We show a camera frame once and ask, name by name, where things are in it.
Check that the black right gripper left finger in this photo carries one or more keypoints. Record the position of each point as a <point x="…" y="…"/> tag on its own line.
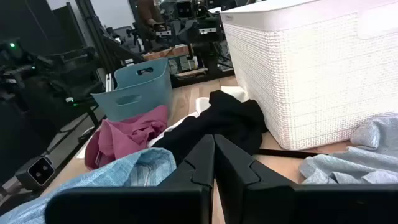
<point x="186" y="199"/>

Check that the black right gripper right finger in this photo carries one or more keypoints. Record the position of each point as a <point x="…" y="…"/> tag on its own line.
<point x="264" y="202"/>

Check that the light blue cloth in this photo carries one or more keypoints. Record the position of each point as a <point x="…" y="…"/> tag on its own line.
<point x="130" y="171"/>

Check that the maroon cloth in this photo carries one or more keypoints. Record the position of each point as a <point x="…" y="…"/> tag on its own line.
<point x="124" y="137"/>

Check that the black cloth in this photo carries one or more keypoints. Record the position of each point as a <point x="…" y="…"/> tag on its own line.
<point x="227" y="121"/>

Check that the white cloth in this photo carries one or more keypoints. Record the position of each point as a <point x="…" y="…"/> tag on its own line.
<point x="202" y="104"/>

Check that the grey knit cloth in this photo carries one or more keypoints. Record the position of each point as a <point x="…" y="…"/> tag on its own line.
<point x="357" y="161"/>

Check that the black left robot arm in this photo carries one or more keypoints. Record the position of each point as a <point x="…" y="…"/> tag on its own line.
<point x="15" y="68"/>

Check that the teal plastic bin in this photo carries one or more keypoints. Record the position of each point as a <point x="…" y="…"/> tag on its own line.
<point x="140" y="93"/>

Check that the person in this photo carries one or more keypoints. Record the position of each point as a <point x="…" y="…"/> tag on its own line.
<point x="148" y="12"/>

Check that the white woven laundry basket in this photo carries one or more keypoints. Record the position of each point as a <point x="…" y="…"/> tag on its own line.
<point x="311" y="77"/>

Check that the background robot station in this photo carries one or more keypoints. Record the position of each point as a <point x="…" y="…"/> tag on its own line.
<point x="199" y="28"/>

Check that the black table-level camera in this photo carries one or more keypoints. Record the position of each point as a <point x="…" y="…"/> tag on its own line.
<point x="35" y="172"/>

